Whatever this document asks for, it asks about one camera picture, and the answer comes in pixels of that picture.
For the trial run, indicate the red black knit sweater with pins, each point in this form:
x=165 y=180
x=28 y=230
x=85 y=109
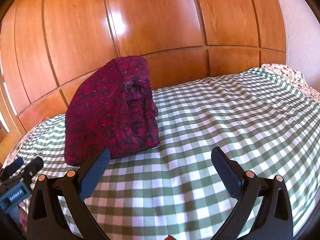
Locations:
x=112 y=109

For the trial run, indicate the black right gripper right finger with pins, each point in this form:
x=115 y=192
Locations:
x=262 y=210

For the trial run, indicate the floral pillow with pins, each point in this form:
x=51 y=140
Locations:
x=294 y=77

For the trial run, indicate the person's left hand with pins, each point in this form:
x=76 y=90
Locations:
x=23 y=219

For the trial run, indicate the wooden panelled wardrobe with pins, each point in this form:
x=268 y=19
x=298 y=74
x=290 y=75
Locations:
x=49 y=47

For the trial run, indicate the green white checkered bedspread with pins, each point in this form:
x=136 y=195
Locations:
x=257 y=118

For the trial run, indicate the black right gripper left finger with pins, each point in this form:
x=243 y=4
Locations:
x=46 y=219

